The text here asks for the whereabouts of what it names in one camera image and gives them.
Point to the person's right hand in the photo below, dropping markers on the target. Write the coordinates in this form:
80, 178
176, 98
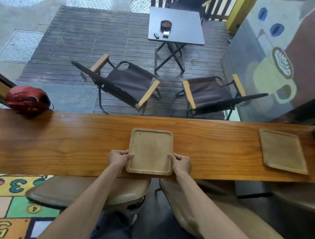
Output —
182, 165

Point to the person's left hand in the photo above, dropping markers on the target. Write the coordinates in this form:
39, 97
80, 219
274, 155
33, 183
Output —
118, 158

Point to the square wooden tray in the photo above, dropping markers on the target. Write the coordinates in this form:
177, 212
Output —
283, 150
150, 147

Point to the person's right forearm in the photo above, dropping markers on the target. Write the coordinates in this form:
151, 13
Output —
209, 211

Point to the person's left forearm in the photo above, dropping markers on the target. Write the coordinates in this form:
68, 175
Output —
81, 206

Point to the person's blue jeans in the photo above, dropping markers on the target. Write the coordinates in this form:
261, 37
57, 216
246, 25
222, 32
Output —
110, 226

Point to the white stone block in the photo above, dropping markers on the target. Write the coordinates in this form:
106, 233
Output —
233, 115

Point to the grey outdoor mat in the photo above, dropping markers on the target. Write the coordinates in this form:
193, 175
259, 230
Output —
73, 98

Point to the red helmet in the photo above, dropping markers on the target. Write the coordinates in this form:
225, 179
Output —
27, 99

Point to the colourful hopscotch rug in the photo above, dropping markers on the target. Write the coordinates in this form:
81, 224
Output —
17, 209

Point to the small black lighter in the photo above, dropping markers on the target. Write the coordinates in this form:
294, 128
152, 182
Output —
156, 36

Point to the small white black box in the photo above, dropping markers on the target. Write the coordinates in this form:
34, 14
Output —
166, 34

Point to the black folding outdoor table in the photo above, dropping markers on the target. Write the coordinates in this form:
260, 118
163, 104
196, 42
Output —
184, 27

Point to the dark round ashtray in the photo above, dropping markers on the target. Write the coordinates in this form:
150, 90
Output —
166, 25

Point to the dark wooden picket fence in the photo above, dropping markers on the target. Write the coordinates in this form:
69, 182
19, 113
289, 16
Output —
214, 9

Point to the yellow post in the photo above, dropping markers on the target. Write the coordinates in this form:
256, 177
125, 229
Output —
240, 14

